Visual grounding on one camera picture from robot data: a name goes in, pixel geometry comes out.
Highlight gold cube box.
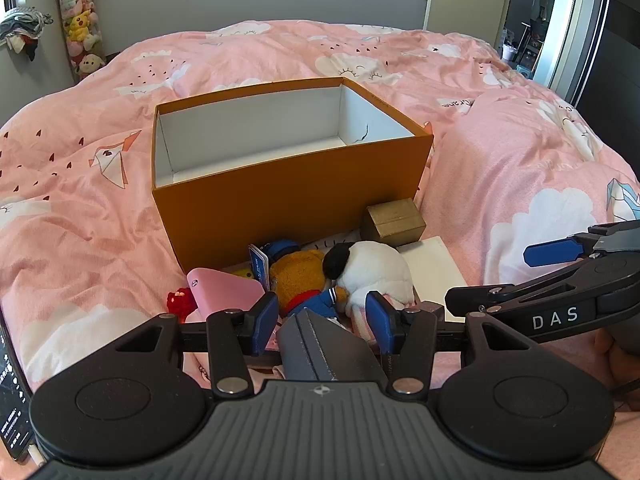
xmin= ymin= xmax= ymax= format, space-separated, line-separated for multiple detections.
xmin=360 ymin=198 xmax=426 ymax=247

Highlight pink patterned duvet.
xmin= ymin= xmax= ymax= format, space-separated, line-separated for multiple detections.
xmin=1 ymin=21 xmax=639 ymax=387

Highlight hanging plush toy net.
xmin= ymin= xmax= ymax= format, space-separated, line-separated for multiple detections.
xmin=58 ymin=0 xmax=106 ymax=82

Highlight person right hand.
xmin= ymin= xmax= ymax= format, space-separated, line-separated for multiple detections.
xmin=594 ymin=328 xmax=640 ymax=412

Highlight brown bear plush blue uniform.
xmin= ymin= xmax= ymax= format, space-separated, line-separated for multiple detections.
xmin=262 ymin=240 xmax=347 ymax=322

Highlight illustrated card box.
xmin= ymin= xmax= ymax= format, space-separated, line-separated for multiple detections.
xmin=248 ymin=244 xmax=270 ymax=292

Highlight pink pouch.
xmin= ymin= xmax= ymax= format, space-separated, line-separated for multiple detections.
xmin=186 ymin=268 xmax=265 ymax=322

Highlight clothes on wall hook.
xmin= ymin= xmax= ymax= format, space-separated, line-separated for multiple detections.
xmin=0 ymin=6 xmax=54 ymax=62

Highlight red crochet strawberry toy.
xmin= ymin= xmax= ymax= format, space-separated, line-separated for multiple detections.
xmin=166 ymin=287 xmax=198 ymax=323

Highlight grey box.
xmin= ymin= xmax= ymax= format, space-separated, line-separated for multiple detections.
xmin=277 ymin=309 xmax=387 ymax=387

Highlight orange cardboard storage box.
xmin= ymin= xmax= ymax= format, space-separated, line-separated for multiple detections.
xmin=152 ymin=77 xmax=433 ymax=271

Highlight black smartphone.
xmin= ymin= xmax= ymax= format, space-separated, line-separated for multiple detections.
xmin=0 ymin=318 xmax=34 ymax=464

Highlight white black plush toy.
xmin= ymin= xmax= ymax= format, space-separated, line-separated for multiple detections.
xmin=322 ymin=240 xmax=414 ymax=318

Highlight white box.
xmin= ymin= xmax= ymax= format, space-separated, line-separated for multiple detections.
xmin=397 ymin=236 xmax=466 ymax=306

